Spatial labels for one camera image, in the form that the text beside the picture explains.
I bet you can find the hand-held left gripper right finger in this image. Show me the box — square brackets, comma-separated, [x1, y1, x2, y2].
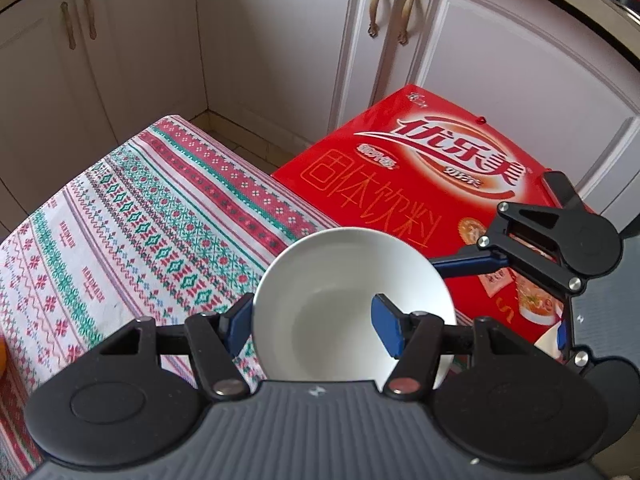
[371, 294, 538, 402]

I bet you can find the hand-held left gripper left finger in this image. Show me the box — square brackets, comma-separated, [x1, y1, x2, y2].
[97, 294, 255, 402]

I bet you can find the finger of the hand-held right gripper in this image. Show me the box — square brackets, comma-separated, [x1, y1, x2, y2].
[430, 200, 587, 296]
[555, 299, 594, 377]

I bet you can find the red printed carton box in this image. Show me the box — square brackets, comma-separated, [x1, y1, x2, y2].
[271, 84, 601, 363]

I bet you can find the patterned red green tablecloth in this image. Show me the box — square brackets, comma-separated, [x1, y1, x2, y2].
[0, 114, 342, 473]

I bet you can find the white cabinet door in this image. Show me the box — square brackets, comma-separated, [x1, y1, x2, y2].
[0, 0, 77, 243]
[394, 0, 640, 218]
[75, 0, 208, 173]
[195, 0, 397, 163]

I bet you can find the brass cabinet handle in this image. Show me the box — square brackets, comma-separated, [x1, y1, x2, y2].
[398, 0, 423, 45]
[368, 0, 390, 39]
[82, 0, 99, 41]
[60, 1, 76, 51]

